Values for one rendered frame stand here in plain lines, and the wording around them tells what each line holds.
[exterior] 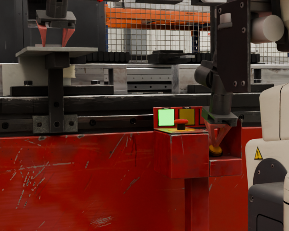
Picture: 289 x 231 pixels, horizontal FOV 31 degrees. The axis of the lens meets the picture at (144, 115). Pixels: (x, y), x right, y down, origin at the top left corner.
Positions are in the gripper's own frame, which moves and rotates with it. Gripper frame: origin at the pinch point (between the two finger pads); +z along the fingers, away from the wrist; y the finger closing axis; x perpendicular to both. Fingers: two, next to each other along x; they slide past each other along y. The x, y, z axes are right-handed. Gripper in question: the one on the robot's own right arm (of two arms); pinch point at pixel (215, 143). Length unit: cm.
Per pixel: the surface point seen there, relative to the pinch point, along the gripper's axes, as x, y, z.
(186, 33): -161, 480, 47
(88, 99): 32.9, 16.9, -7.7
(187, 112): 5.3, 10.3, -5.5
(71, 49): 39.3, 7.3, -23.7
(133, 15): -24, 202, -8
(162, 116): 12.7, 10.1, -4.6
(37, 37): 43, 86, -13
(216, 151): 0.3, -1.6, 1.8
